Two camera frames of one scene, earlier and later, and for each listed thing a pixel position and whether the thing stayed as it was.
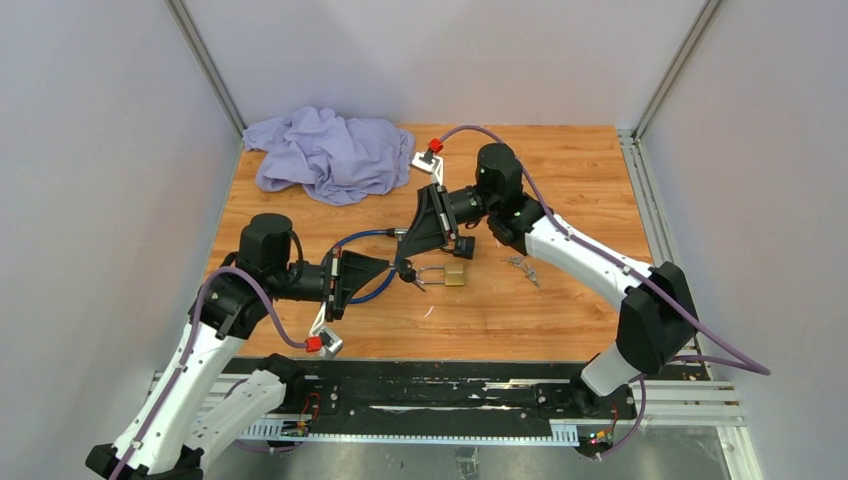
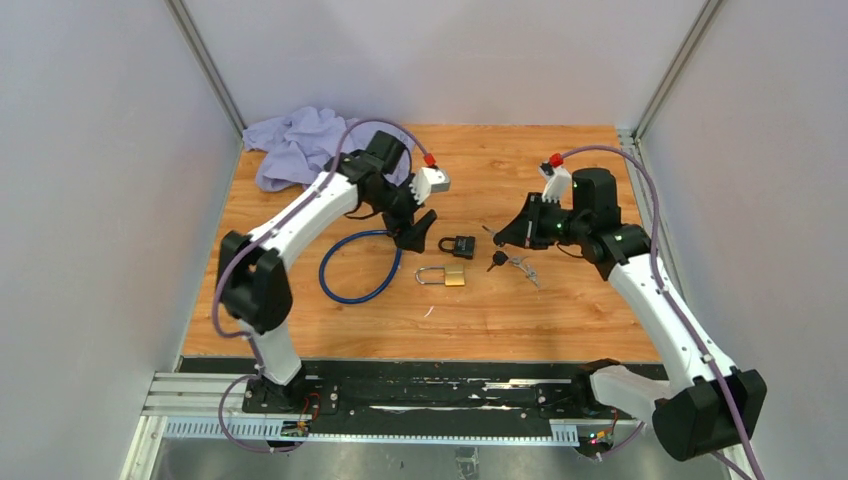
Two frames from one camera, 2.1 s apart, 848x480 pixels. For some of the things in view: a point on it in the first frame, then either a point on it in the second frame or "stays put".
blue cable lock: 391,232 stays put
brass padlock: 453,275 stays put
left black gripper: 354,270 -> 409,235
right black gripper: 426,230 -> 524,230
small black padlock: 463,248 stays put
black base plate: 383,393 stays put
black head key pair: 406,272 -> 499,239
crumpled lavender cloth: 332,159 stays put
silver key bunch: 532,274 stays put
